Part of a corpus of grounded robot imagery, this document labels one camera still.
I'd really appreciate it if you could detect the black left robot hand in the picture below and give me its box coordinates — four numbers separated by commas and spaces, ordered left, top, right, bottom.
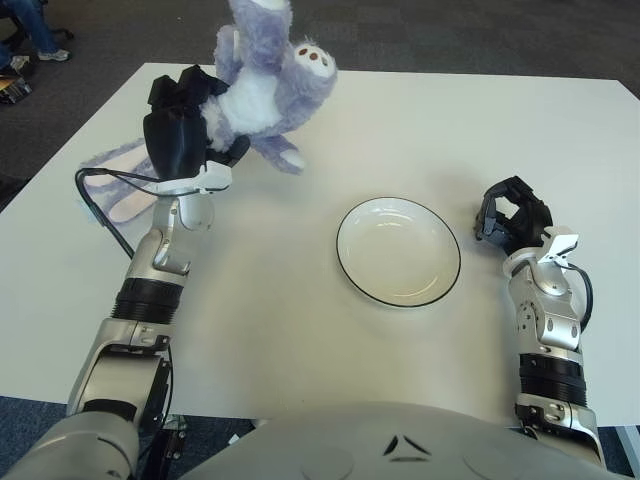
141, 64, 251, 182

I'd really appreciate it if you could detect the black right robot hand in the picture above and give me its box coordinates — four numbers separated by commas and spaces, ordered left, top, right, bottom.
473, 175, 555, 251

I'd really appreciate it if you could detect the purple plush bunny doll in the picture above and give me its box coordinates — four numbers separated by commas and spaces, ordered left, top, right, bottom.
79, 0, 340, 224

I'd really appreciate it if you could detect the white plate black rim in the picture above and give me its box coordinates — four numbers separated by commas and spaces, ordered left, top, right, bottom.
335, 197, 461, 307

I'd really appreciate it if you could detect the yellow black box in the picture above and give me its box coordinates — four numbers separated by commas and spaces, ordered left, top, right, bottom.
0, 74, 34, 105

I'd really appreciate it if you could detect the white table leg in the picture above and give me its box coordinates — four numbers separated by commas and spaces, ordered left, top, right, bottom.
617, 427, 640, 476

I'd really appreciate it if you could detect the silver robot torso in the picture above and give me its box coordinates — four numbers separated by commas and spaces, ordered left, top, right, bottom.
177, 399, 640, 480

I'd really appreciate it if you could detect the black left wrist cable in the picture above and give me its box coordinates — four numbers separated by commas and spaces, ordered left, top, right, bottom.
74, 168, 166, 256

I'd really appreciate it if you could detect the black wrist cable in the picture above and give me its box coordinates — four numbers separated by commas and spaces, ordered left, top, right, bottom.
74, 168, 166, 256
564, 264, 596, 336

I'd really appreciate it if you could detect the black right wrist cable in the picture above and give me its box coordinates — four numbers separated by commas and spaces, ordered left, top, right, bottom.
564, 264, 596, 336

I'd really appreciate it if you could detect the black robot stand frame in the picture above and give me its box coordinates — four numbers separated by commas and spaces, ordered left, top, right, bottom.
149, 417, 189, 480

